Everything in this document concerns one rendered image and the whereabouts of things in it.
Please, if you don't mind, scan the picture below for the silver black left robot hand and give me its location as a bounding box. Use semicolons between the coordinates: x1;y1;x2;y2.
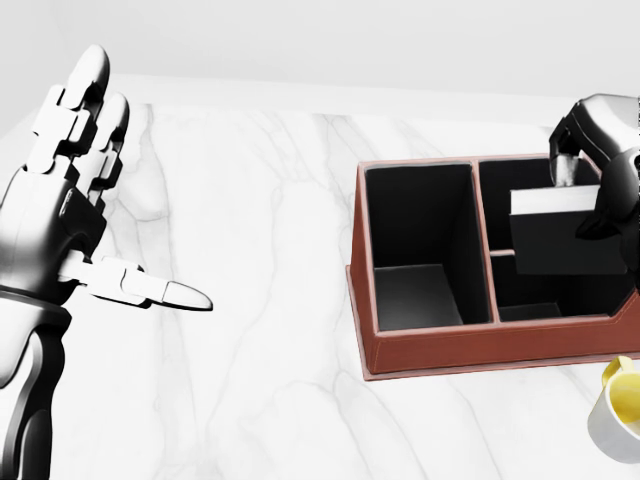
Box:
0;44;215;313

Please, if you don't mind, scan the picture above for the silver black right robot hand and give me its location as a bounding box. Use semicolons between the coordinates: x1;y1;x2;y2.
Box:
548;93;640;290

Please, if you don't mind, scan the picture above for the black book with white pages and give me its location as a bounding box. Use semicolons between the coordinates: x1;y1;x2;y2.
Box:
508;183;629;277

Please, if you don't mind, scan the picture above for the red-brown desk caddy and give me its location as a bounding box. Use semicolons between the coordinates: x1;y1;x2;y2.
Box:
345;155;640;382

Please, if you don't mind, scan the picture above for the white mug with yellow inside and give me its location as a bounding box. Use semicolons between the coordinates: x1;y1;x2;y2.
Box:
586;355;640;465

